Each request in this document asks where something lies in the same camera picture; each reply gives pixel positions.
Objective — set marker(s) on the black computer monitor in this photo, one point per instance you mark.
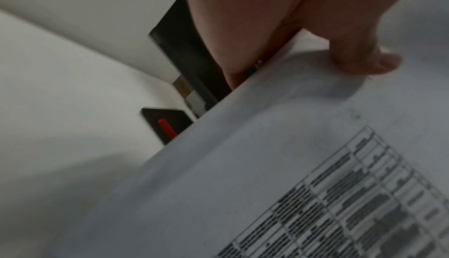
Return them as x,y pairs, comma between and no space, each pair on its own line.
189,54

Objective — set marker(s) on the stack of white printed papers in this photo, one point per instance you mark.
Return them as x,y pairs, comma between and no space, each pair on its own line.
263,154

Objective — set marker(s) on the white table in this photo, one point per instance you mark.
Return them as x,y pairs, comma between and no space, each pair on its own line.
52,99

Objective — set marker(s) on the black red-striped monitor base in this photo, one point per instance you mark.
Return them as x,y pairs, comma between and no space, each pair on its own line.
152,115

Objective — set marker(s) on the person's left hand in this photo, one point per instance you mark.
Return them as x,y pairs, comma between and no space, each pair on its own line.
280,2

